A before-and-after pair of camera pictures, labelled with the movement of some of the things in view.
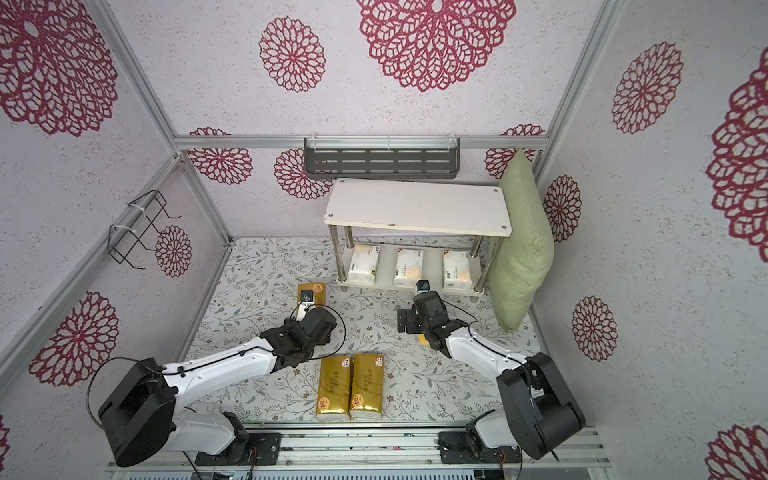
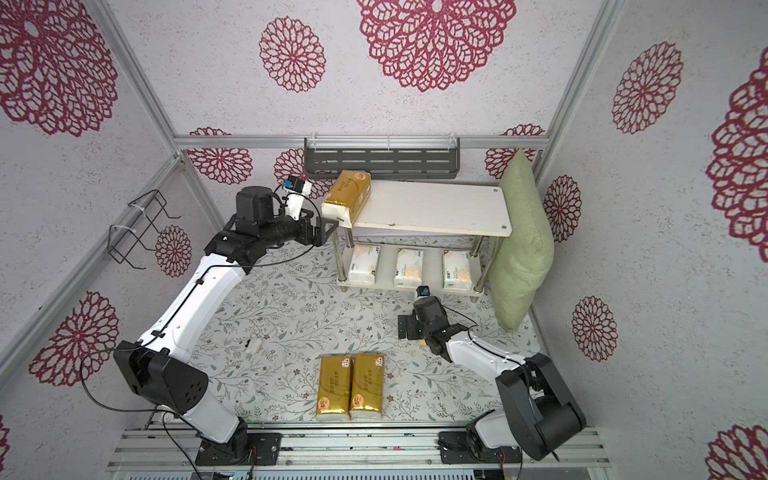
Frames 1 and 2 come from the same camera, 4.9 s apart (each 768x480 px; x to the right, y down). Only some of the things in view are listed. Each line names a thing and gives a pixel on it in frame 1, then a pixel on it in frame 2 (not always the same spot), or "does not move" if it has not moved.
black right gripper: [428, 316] does not move
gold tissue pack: [319, 292] -> [347, 197]
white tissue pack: [409, 267] does not move
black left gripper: [290, 325] -> [304, 222]
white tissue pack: [456, 271] does not move
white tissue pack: [364, 264] does not move
